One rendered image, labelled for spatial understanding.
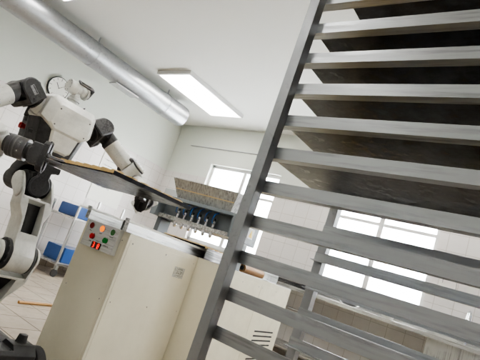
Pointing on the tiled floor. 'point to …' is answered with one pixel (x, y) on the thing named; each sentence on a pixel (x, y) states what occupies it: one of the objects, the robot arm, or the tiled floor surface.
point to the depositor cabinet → (246, 328)
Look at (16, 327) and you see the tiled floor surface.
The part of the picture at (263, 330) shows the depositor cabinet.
